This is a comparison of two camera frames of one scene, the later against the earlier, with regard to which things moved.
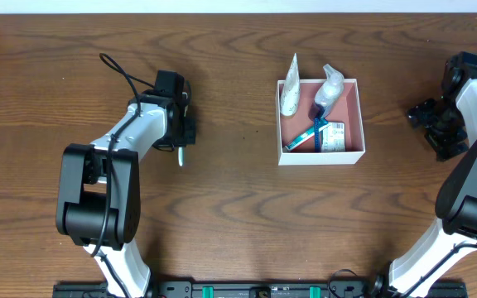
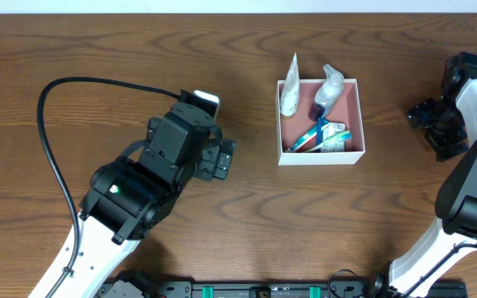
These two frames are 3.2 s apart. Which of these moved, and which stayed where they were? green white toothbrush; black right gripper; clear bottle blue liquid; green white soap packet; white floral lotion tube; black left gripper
Moved: green white toothbrush; black left gripper
Stayed: white floral lotion tube; black right gripper; clear bottle blue liquid; green white soap packet
